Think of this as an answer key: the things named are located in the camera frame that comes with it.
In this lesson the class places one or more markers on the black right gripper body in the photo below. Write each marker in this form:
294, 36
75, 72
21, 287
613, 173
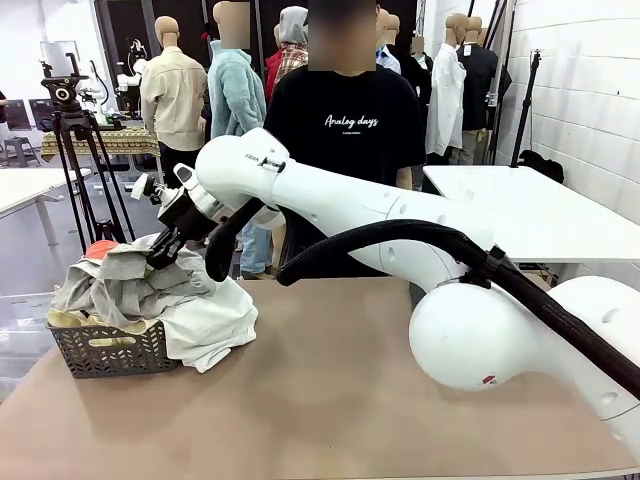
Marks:
185, 220

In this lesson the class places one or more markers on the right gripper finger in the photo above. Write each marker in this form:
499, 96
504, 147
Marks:
177, 251
159, 256

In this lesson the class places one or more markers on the grey garment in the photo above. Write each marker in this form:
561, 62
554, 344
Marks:
125, 290

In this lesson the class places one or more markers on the orange printed t-shirt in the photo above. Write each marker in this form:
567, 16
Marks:
100, 248

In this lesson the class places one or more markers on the white garment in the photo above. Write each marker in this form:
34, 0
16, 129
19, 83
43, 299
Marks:
215, 325

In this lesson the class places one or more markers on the pale yellow garment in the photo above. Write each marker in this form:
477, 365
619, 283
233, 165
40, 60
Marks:
62, 318

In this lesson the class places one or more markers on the person's left forearm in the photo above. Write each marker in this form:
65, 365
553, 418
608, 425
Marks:
405, 177

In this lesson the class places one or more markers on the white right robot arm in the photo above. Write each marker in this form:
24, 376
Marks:
470, 340

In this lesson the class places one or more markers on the table with patterned cloth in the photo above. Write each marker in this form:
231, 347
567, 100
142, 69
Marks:
115, 142

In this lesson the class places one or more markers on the mannequin in beige shirt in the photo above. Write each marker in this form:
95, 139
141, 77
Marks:
175, 100

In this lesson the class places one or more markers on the mannequin in blue fleece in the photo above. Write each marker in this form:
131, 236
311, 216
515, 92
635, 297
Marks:
235, 100

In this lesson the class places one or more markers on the small white background robot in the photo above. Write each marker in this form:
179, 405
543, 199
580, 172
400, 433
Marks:
130, 80

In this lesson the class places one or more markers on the white table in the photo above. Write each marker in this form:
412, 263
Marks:
550, 215
25, 187

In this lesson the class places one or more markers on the grey stool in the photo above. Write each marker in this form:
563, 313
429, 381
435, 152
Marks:
20, 150

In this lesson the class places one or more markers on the mannequin in plaid hooded shirt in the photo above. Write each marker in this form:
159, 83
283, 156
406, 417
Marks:
292, 50

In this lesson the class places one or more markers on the person in black t-shirt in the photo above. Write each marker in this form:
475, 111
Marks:
345, 90

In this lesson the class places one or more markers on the mannequin in light blue shirt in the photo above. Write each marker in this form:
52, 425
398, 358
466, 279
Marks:
387, 60

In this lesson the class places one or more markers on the mannequin in dark clothes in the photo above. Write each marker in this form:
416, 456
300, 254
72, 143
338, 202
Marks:
422, 65

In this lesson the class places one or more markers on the mannequin in black jacket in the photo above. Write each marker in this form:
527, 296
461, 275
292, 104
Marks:
480, 85

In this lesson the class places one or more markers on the black light stand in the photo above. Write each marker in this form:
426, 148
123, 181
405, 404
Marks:
527, 110

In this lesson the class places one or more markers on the black bag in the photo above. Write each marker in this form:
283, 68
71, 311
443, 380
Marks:
542, 167

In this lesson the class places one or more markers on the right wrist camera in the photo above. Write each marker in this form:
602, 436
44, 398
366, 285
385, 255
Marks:
145, 187

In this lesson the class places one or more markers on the black camera tripod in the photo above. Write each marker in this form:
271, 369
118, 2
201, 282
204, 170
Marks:
70, 125

